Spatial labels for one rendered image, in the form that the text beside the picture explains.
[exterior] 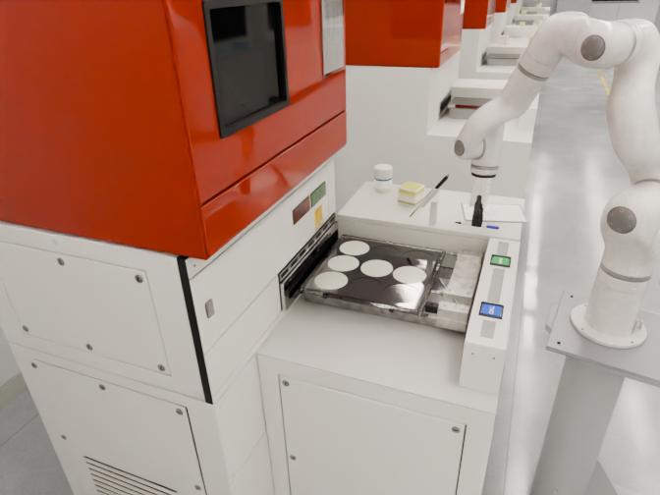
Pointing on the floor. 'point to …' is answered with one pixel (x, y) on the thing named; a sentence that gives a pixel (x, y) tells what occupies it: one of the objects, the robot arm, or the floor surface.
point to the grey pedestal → (579, 429)
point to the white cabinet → (367, 437)
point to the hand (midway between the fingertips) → (477, 219)
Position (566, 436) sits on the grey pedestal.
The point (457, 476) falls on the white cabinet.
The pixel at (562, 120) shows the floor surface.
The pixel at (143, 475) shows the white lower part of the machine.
